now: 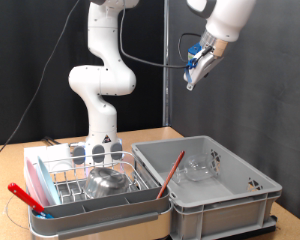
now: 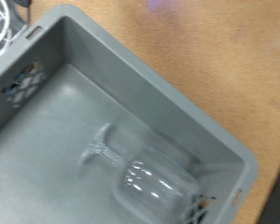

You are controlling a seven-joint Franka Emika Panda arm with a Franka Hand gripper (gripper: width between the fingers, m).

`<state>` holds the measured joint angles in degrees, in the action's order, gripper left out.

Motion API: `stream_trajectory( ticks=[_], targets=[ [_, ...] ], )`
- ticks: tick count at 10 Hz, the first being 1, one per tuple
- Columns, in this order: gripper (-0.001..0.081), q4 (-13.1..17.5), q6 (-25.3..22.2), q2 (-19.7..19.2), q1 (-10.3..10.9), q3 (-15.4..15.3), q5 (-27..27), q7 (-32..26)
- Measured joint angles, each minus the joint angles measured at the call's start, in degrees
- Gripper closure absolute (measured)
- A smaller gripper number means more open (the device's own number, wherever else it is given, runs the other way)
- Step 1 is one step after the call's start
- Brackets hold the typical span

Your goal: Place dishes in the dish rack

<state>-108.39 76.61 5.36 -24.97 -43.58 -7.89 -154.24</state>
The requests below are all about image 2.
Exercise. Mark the clear wine glass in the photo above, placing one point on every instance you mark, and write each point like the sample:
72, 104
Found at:
152, 180

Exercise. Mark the grey plastic crate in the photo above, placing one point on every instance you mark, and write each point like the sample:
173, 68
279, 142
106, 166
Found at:
130, 90

